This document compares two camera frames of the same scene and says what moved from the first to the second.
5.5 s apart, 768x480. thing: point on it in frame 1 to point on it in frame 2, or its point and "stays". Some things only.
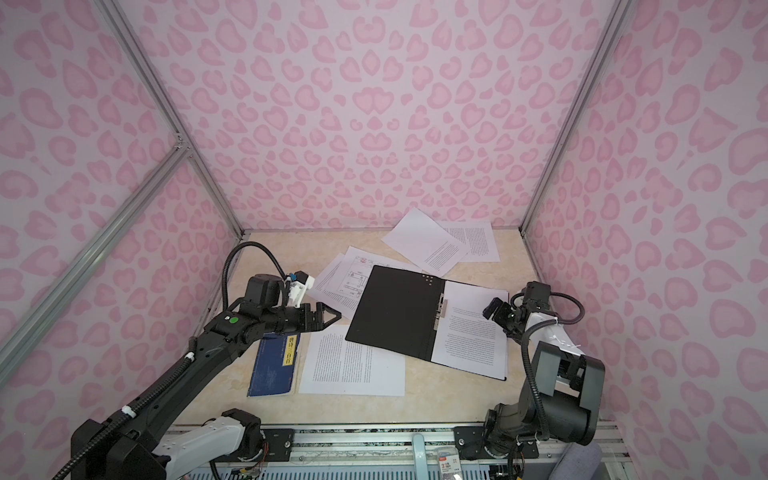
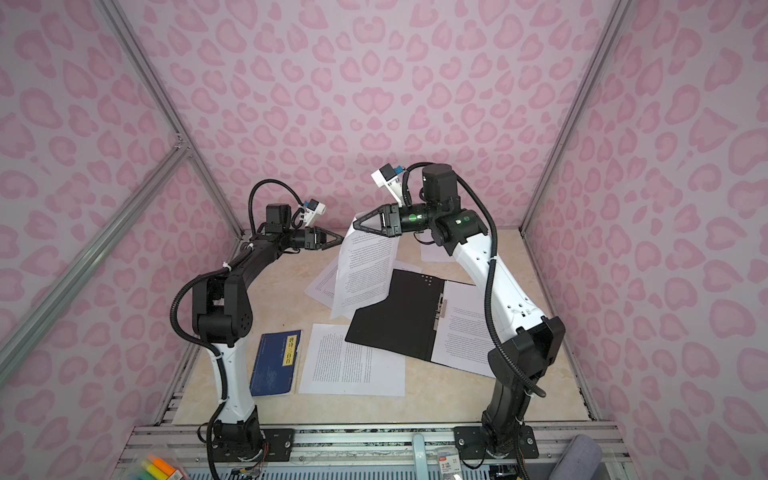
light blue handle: (421, 466) stays
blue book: (274, 367) stays
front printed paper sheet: (331, 364) stays
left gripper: (320, 323) to (309, 239)
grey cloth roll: (578, 462) stays
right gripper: (502, 315) to (395, 217)
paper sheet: (464, 337) stays
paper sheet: (425, 243) to (364, 271)
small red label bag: (448, 461) stays
